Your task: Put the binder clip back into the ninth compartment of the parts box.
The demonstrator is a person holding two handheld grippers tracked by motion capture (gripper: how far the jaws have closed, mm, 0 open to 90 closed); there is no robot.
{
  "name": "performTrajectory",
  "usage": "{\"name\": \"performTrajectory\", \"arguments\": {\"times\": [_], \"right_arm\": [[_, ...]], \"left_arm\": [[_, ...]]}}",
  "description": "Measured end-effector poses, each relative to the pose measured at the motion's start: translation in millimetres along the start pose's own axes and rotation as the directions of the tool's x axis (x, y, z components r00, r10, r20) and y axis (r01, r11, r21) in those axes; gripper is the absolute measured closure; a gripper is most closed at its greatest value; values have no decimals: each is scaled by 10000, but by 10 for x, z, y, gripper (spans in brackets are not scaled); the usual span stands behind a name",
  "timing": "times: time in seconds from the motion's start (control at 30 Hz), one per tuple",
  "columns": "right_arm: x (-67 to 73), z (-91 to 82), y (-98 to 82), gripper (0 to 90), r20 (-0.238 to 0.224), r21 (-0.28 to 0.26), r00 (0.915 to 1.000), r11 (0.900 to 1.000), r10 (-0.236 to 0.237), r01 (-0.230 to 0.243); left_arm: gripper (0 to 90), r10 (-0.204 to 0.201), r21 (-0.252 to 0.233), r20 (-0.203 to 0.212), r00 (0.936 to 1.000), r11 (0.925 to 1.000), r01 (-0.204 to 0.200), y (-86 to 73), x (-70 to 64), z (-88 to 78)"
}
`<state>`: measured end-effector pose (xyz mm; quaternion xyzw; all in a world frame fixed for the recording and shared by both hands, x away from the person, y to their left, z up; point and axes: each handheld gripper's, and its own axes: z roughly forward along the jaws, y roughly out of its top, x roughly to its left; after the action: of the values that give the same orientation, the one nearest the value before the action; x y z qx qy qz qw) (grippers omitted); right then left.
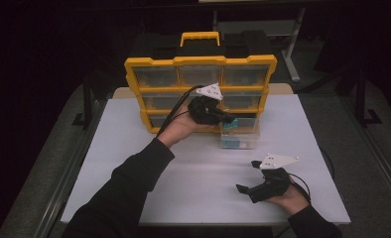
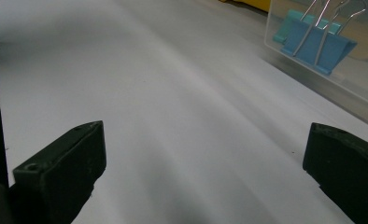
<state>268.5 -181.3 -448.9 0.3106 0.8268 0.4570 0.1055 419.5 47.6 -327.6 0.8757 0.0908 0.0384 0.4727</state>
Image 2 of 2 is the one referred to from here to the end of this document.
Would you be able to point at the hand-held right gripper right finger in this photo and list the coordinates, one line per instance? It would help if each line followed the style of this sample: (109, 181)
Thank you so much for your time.
(353, 168)

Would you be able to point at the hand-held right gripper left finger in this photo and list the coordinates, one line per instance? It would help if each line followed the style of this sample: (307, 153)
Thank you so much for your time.
(63, 168)

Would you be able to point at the clear plastic drawer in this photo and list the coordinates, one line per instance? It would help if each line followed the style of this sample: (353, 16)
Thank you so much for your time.
(359, 84)

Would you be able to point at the blue binder clip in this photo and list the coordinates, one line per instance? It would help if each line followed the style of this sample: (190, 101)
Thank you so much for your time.
(328, 49)

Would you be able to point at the teal binder clip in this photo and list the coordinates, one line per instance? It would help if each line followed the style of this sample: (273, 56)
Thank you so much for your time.
(286, 28)

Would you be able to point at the yellow and black organizer case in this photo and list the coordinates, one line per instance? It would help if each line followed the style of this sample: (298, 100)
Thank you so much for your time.
(257, 3)

